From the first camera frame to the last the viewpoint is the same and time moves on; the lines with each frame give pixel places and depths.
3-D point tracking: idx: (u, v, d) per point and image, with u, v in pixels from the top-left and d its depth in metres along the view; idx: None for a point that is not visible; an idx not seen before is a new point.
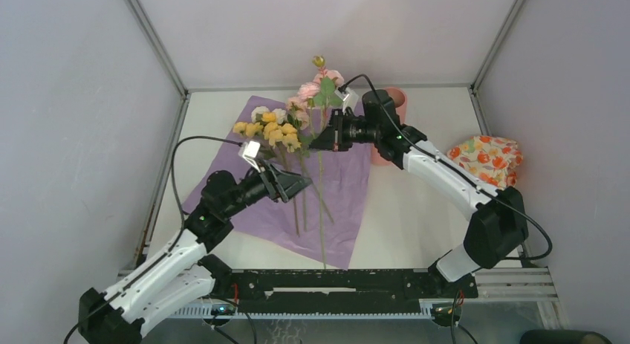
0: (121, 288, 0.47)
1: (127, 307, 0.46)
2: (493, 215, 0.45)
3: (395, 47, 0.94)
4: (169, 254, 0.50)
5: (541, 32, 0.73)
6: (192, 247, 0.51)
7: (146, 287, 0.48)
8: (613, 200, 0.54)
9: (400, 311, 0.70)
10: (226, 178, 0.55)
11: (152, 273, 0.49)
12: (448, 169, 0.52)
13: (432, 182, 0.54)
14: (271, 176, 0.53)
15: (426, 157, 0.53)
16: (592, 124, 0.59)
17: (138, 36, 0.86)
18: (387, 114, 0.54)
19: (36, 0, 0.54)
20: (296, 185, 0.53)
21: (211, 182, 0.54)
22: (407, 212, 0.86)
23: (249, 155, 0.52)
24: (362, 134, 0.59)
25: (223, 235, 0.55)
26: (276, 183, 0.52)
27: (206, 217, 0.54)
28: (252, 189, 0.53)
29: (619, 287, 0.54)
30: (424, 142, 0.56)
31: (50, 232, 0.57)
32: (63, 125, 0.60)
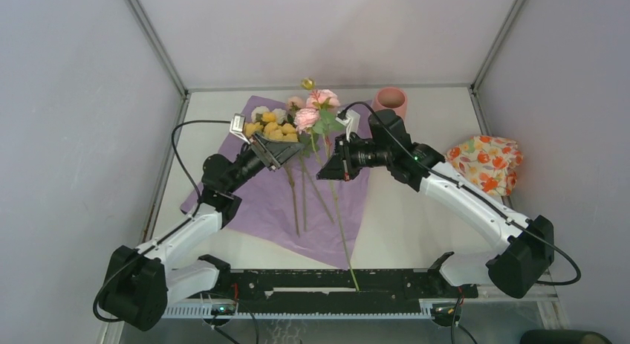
0: (154, 244, 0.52)
1: (161, 258, 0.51)
2: (527, 250, 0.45)
3: (395, 47, 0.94)
4: (193, 219, 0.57)
5: (541, 33, 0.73)
6: (212, 214, 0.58)
7: (176, 244, 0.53)
8: (614, 200, 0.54)
9: (400, 310, 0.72)
10: (220, 158, 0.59)
11: (180, 233, 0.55)
12: (473, 198, 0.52)
13: (455, 207, 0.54)
14: (263, 148, 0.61)
15: (449, 183, 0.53)
16: (593, 124, 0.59)
17: (138, 36, 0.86)
18: (394, 138, 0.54)
19: (37, 1, 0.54)
20: (285, 152, 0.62)
21: (207, 166, 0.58)
22: (410, 214, 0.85)
23: (238, 130, 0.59)
24: (372, 159, 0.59)
25: (235, 207, 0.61)
26: (268, 153, 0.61)
27: (218, 195, 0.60)
28: (249, 163, 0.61)
29: (618, 287, 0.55)
30: (442, 164, 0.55)
31: (50, 232, 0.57)
32: (63, 124, 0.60)
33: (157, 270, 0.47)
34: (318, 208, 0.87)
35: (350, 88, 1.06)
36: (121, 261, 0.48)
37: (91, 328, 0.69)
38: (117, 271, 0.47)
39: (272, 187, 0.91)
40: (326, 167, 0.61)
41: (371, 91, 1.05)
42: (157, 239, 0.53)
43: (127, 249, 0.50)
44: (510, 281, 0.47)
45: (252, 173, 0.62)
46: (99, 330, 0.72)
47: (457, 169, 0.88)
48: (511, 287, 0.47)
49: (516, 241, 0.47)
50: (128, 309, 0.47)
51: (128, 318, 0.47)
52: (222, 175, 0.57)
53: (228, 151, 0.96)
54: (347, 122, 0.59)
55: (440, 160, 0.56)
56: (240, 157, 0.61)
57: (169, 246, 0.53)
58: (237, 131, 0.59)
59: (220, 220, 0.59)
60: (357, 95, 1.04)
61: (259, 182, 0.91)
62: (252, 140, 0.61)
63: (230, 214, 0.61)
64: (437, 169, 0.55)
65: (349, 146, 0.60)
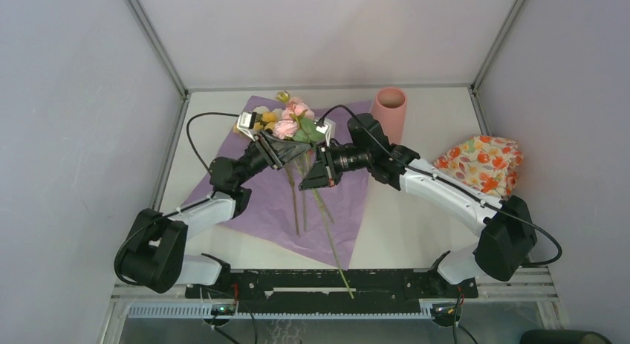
0: (178, 209, 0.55)
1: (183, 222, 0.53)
2: (504, 229, 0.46)
3: (394, 47, 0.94)
4: (212, 198, 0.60)
5: (541, 33, 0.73)
6: (228, 199, 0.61)
7: (196, 215, 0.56)
8: (614, 200, 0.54)
9: (400, 310, 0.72)
10: (225, 160, 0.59)
11: (200, 207, 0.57)
12: (447, 186, 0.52)
13: (434, 200, 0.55)
14: (268, 146, 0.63)
15: (424, 177, 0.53)
16: (593, 124, 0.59)
17: (138, 36, 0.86)
18: (373, 138, 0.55)
19: (36, 1, 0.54)
20: (288, 150, 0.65)
21: (214, 169, 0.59)
22: (409, 213, 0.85)
23: (244, 127, 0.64)
24: (354, 163, 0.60)
25: (246, 200, 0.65)
26: (273, 151, 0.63)
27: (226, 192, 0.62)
28: (255, 158, 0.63)
29: (618, 286, 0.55)
30: (417, 160, 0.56)
31: (50, 231, 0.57)
32: (63, 124, 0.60)
33: (180, 233, 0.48)
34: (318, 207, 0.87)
35: (350, 88, 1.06)
36: (145, 221, 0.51)
37: (91, 328, 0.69)
38: (142, 229, 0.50)
39: (272, 187, 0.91)
40: (310, 177, 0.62)
41: (371, 91, 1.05)
42: (181, 207, 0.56)
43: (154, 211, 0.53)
44: (492, 264, 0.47)
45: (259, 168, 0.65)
46: (99, 330, 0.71)
47: (456, 169, 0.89)
48: (498, 270, 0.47)
49: (492, 221, 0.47)
50: (145, 270, 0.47)
51: (144, 281, 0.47)
52: (229, 177, 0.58)
53: (228, 151, 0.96)
54: (325, 129, 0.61)
55: (417, 157, 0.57)
56: (247, 154, 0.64)
57: (190, 214, 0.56)
58: (242, 126, 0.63)
59: (232, 212, 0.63)
60: (357, 95, 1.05)
61: (259, 181, 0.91)
62: (258, 138, 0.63)
63: (241, 206, 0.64)
64: (414, 166, 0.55)
65: (330, 152, 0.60)
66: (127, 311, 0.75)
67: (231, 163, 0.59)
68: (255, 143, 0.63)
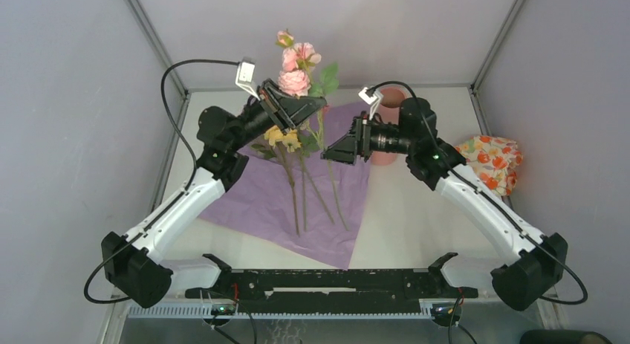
0: (141, 230, 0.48)
1: (151, 248, 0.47)
2: (536, 265, 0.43)
3: (394, 46, 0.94)
4: (186, 192, 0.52)
5: (541, 32, 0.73)
6: (209, 184, 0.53)
7: (167, 229, 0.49)
8: (614, 199, 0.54)
9: (400, 311, 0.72)
10: (219, 111, 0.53)
11: (169, 216, 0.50)
12: (488, 203, 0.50)
13: (469, 213, 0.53)
14: (277, 105, 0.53)
15: (466, 187, 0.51)
16: (592, 123, 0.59)
17: (138, 35, 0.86)
18: (426, 126, 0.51)
19: (37, 1, 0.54)
20: (304, 110, 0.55)
21: (204, 120, 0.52)
22: (410, 212, 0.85)
23: (247, 82, 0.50)
24: (390, 145, 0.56)
25: (239, 170, 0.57)
26: (281, 111, 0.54)
27: (219, 156, 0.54)
28: (258, 116, 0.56)
29: (617, 286, 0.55)
30: (463, 166, 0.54)
31: (51, 231, 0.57)
32: (64, 124, 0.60)
33: (145, 261, 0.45)
34: (318, 208, 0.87)
35: (350, 88, 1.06)
36: (110, 250, 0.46)
37: (91, 328, 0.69)
38: (107, 262, 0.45)
39: (272, 187, 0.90)
40: (338, 148, 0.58)
41: None
42: (144, 224, 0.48)
43: (116, 237, 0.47)
44: (512, 292, 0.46)
45: (261, 130, 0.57)
46: (99, 330, 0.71)
47: None
48: (515, 299, 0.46)
49: (527, 255, 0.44)
50: (130, 291, 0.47)
51: (133, 297, 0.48)
52: (219, 133, 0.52)
53: None
54: (373, 99, 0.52)
55: (461, 163, 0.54)
56: (247, 111, 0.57)
57: (157, 232, 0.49)
58: (246, 79, 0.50)
59: (222, 183, 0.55)
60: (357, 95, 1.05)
61: (259, 182, 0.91)
62: (264, 95, 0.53)
63: (233, 174, 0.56)
64: (459, 171, 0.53)
65: (371, 128, 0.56)
66: (127, 311, 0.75)
67: (223, 117, 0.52)
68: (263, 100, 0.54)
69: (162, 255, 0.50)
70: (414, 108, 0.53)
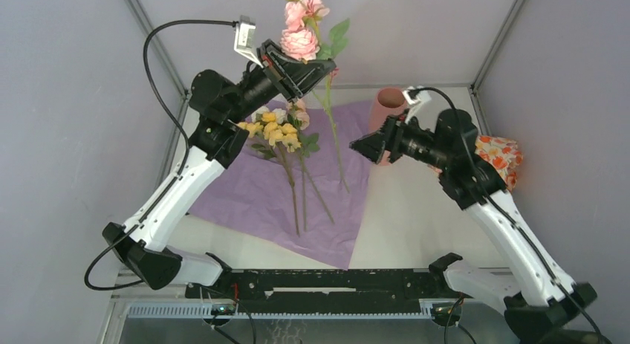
0: (138, 221, 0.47)
1: (148, 241, 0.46)
2: (562, 315, 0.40)
3: (395, 46, 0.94)
4: (179, 177, 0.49)
5: (542, 32, 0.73)
6: (203, 166, 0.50)
7: (163, 218, 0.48)
8: (614, 200, 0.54)
9: (400, 311, 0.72)
10: (214, 76, 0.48)
11: (165, 204, 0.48)
12: (525, 242, 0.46)
13: (500, 244, 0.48)
14: (282, 72, 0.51)
15: (504, 221, 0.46)
16: (592, 124, 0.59)
17: (137, 34, 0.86)
18: (465, 142, 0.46)
19: (36, 1, 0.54)
20: (311, 75, 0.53)
21: (197, 86, 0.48)
22: (410, 212, 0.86)
23: (247, 50, 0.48)
24: (420, 153, 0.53)
25: (238, 146, 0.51)
26: (287, 78, 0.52)
27: (214, 130, 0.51)
28: (258, 85, 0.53)
29: (617, 287, 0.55)
30: (502, 194, 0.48)
31: (50, 231, 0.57)
32: (64, 125, 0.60)
33: (144, 255, 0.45)
34: (318, 208, 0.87)
35: (350, 88, 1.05)
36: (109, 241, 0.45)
37: (92, 328, 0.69)
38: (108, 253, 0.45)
39: (272, 187, 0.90)
40: (366, 143, 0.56)
41: (371, 91, 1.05)
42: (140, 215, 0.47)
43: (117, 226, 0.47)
44: (527, 329, 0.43)
45: (263, 99, 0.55)
46: (99, 330, 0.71)
47: None
48: (525, 336, 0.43)
49: (557, 304, 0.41)
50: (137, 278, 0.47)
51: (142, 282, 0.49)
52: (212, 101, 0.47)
53: None
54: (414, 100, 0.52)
55: (501, 190, 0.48)
56: (249, 78, 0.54)
57: (154, 222, 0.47)
58: (245, 45, 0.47)
59: (218, 160, 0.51)
60: (357, 95, 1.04)
61: (259, 181, 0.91)
62: (267, 61, 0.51)
63: (229, 151, 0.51)
64: (496, 198, 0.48)
65: (404, 130, 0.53)
66: (127, 311, 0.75)
67: (218, 83, 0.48)
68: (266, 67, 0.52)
69: (164, 241, 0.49)
70: (455, 122, 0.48)
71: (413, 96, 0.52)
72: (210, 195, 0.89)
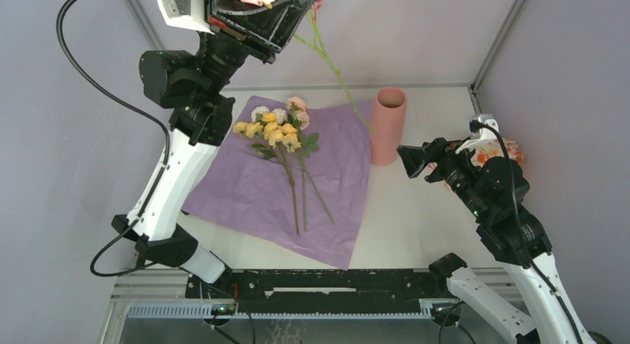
0: (138, 215, 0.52)
1: (147, 234, 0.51)
2: None
3: (394, 46, 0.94)
4: (165, 168, 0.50)
5: (541, 31, 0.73)
6: (182, 154, 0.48)
7: (156, 212, 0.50)
8: (614, 200, 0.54)
9: (400, 311, 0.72)
10: (156, 59, 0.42)
11: (155, 198, 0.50)
12: (559, 310, 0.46)
13: (528, 301, 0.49)
14: (242, 31, 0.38)
15: (543, 285, 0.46)
16: (592, 123, 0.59)
17: (137, 35, 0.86)
18: (513, 199, 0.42)
19: (38, 4, 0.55)
20: (284, 21, 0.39)
21: (147, 74, 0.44)
22: (411, 212, 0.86)
23: (181, 18, 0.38)
24: (457, 186, 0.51)
25: (223, 125, 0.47)
26: (251, 35, 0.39)
27: (192, 108, 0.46)
28: (219, 48, 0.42)
29: (618, 287, 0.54)
30: (545, 256, 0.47)
31: (50, 230, 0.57)
32: (63, 124, 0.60)
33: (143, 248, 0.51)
34: (318, 208, 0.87)
35: (350, 88, 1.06)
36: (119, 227, 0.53)
37: (93, 328, 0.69)
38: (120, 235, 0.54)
39: (272, 187, 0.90)
40: (413, 152, 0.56)
41: (371, 91, 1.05)
42: (140, 208, 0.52)
43: (124, 219, 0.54)
44: None
45: (232, 64, 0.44)
46: (99, 330, 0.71)
47: None
48: None
49: None
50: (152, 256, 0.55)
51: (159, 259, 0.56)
52: (165, 88, 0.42)
53: (229, 151, 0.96)
54: (474, 135, 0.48)
55: (545, 251, 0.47)
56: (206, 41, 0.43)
57: (150, 215, 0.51)
58: (177, 13, 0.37)
59: (204, 142, 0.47)
60: (357, 95, 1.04)
61: (259, 182, 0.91)
62: (216, 24, 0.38)
63: (215, 131, 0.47)
64: (538, 262, 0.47)
65: (453, 160, 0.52)
66: (127, 311, 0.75)
67: (160, 67, 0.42)
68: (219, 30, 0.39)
69: (169, 226, 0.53)
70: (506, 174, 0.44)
71: (475, 130, 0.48)
72: (209, 195, 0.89)
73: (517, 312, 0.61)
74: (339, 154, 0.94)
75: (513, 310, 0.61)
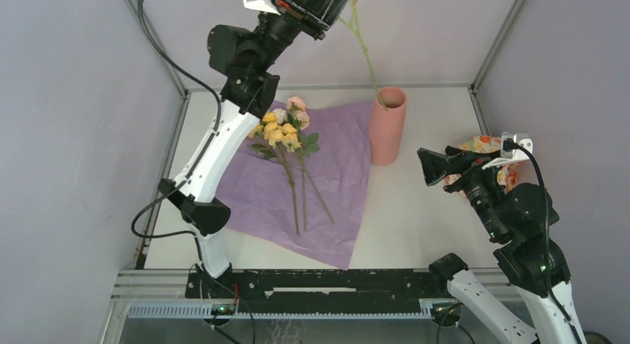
0: (186, 177, 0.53)
1: (195, 195, 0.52)
2: None
3: (394, 46, 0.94)
4: (217, 134, 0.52)
5: (541, 32, 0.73)
6: (235, 120, 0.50)
7: (206, 174, 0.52)
8: (614, 200, 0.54)
9: (400, 311, 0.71)
10: (225, 32, 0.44)
11: (207, 159, 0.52)
12: (570, 337, 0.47)
13: (540, 325, 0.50)
14: (301, 11, 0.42)
15: (558, 314, 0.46)
16: (591, 123, 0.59)
17: (138, 34, 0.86)
18: (545, 229, 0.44)
19: (40, 4, 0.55)
20: (336, 0, 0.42)
21: (213, 45, 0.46)
22: (411, 212, 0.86)
23: (256, 2, 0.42)
24: (478, 203, 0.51)
25: (270, 98, 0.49)
26: (308, 15, 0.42)
27: (243, 81, 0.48)
28: (276, 27, 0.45)
29: (618, 287, 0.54)
30: (564, 284, 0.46)
31: (50, 229, 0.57)
32: (64, 124, 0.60)
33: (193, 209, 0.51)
34: (318, 208, 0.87)
35: (350, 88, 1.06)
36: (166, 190, 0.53)
37: (92, 328, 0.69)
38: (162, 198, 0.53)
39: (272, 187, 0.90)
40: (435, 161, 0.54)
41: (371, 91, 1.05)
42: (187, 172, 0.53)
43: (170, 182, 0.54)
44: None
45: (287, 41, 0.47)
46: (99, 330, 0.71)
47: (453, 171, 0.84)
48: None
49: None
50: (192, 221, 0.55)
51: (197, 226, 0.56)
52: (229, 59, 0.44)
53: None
54: (507, 157, 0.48)
55: (563, 279, 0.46)
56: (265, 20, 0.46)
57: (198, 177, 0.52)
58: None
59: (252, 114, 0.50)
60: (357, 95, 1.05)
61: (259, 182, 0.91)
62: (282, 7, 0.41)
63: (263, 104, 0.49)
64: (557, 290, 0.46)
65: (478, 174, 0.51)
66: (127, 311, 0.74)
67: (229, 39, 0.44)
68: (284, 10, 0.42)
69: (212, 193, 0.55)
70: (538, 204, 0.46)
71: (508, 148, 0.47)
72: None
73: (517, 322, 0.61)
74: (339, 154, 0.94)
75: (514, 320, 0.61)
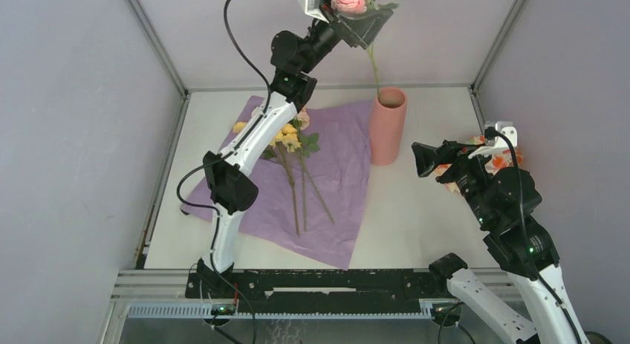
0: (232, 148, 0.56)
1: (241, 165, 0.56)
2: None
3: (394, 47, 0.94)
4: (265, 116, 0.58)
5: (541, 33, 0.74)
6: (284, 107, 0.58)
7: (252, 148, 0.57)
8: (615, 200, 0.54)
9: (400, 310, 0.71)
10: (289, 36, 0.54)
11: (254, 134, 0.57)
12: (566, 325, 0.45)
13: (536, 315, 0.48)
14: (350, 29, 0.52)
15: (549, 297, 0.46)
16: (593, 123, 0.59)
17: (139, 35, 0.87)
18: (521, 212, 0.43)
19: (39, 3, 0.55)
20: (374, 24, 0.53)
21: (276, 45, 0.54)
22: (410, 212, 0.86)
23: (315, 11, 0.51)
24: (466, 191, 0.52)
25: (309, 93, 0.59)
26: (354, 33, 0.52)
27: (290, 79, 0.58)
28: (323, 36, 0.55)
29: (619, 288, 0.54)
30: (553, 268, 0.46)
31: (50, 229, 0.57)
32: (64, 124, 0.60)
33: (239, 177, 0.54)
34: (318, 207, 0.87)
35: (350, 88, 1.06)
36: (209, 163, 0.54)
37: (91, 329, 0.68)
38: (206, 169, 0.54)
39: (272, 187, 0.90)
40: (424, 152, 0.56)
41: (371, 91, 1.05)
42: (235, 145, 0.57)
43: (212, 156, 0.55)
44: None
45: (328, 49, 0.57)
46: (99, 330, 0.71)
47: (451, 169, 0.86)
48: None
49: None
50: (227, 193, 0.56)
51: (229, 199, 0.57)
52: (290, 57, 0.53)
53: None
54: (488, 145, 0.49)
55: (553, 263, 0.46)
56: (313, 30, 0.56)
57: (244, 151, 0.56)
58: (313, 7, 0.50)
59: (293, 105, 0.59)
60: (357, 95, 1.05)
61: (259, 181, 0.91)
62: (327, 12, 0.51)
63: (304, 98, 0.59)
64: (545, 274, 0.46)
65: (466, 164, 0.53)
66: (127, 311, 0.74)
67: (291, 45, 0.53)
68: (333, 18, 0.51)
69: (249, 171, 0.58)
70: (515, 186, 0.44)
71: (490, 137, 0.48)
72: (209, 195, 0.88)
73: (517, 316, 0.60)
74: (339, 154, 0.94)
75: (513, 314, 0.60)
